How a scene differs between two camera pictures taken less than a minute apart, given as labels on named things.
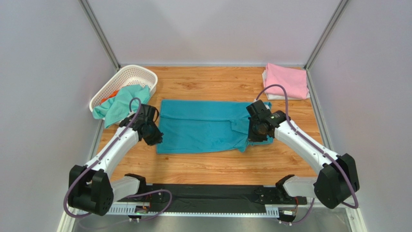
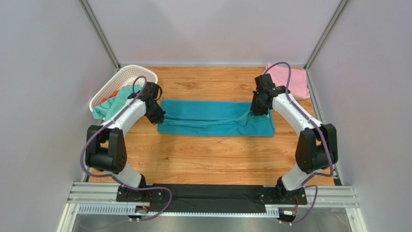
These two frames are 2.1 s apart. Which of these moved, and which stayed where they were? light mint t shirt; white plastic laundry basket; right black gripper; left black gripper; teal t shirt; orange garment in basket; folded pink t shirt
Moved: left black gripper; teal t shirt; right black gripper
Stayed: orange garment in basket; white plastic laundry basket; light mint t shirt; folded pink t shirt
